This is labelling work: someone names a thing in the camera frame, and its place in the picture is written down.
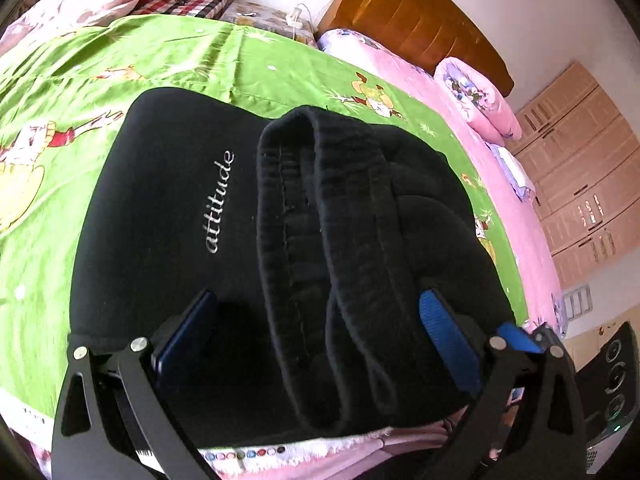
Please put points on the rolled pink floral quilt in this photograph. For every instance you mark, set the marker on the rolled pink floral quilt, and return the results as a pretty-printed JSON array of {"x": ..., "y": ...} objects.
[{"x": 475, "y": 95}]

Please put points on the black pants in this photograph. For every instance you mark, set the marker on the black pants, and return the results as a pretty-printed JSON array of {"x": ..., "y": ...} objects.
[{"x": 165, "y": 185}]

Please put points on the white power strip charger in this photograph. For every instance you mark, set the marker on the white power strip charger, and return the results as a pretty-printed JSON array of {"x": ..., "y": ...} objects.
[{"x": 300, "y": 6}]

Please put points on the plaid bed sheet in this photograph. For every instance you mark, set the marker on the plaid bed sheet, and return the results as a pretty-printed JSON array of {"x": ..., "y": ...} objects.
[{"x": 185, "y": 2}]

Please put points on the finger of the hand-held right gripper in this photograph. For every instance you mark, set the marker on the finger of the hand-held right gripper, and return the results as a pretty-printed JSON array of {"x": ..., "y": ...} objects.
[{"x": 520, "y": 337}]

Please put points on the pink bed sheet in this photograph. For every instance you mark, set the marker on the pink bed sheet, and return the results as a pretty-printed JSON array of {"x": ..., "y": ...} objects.
[{"x": 425, "y": 95}]

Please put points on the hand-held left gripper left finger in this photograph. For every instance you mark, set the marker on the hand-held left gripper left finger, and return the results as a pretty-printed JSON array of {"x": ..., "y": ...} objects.
[{"x": 185, "y": 340}]

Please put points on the purple white folded cloth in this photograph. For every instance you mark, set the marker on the purple white folded cloth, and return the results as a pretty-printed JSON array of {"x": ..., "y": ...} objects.
[{"x": 512, "y": 170}]

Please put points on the white slatted object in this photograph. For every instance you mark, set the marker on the white slatted object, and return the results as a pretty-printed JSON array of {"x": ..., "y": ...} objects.
[{"x": 577, "y": 302}]

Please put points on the padded wooden headboard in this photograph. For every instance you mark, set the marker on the padded wooden headboard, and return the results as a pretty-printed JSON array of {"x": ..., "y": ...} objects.
[{"x": 410, "y": 15}]

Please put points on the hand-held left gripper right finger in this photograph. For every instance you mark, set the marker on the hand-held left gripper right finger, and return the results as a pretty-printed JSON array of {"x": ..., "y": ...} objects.
[{"x": 447, "y": 340}]

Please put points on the nightstand with floral cloth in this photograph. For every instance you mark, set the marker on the nightstand with floral cloth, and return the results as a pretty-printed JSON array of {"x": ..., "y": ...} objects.
[{"x": 255, "y": 12}]

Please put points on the green cartoon printed blanket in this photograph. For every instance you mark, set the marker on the green cartoon printed blanket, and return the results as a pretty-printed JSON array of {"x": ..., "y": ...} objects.
[{"x": 45, "y": 260}]

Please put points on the light wooden wardrobe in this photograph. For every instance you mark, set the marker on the light wooden wardrobe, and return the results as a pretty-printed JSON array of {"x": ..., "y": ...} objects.
[{"x": 590, "y": 160}]

